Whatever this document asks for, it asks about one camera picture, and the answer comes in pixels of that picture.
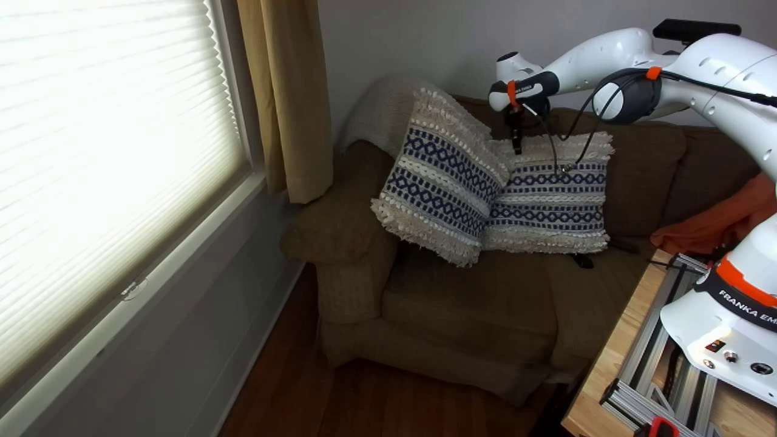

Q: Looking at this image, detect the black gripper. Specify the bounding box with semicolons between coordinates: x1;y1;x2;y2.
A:
502;96;554;158

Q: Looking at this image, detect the aluminium extrusion frame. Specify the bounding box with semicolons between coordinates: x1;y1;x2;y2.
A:
599;253;735;437

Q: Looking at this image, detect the red clamp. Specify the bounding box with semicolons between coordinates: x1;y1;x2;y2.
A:
628;416;687;437

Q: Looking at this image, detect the white and blue fringed pillow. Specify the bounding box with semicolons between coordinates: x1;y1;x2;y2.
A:
482;130;618;258
369;84;514;270

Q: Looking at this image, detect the tan curtain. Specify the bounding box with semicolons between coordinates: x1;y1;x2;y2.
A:
233;0;336;207

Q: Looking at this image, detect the white window frame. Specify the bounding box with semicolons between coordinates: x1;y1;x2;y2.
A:
0;0;273;437

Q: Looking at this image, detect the olive brown fabric sofa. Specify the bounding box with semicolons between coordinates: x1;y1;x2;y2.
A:
280;75;777;409

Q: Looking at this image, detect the white window blind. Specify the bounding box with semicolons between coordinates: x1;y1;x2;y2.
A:
0;0;251;392

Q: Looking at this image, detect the black camera cable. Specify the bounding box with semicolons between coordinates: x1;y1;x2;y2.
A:
556;68;777;177

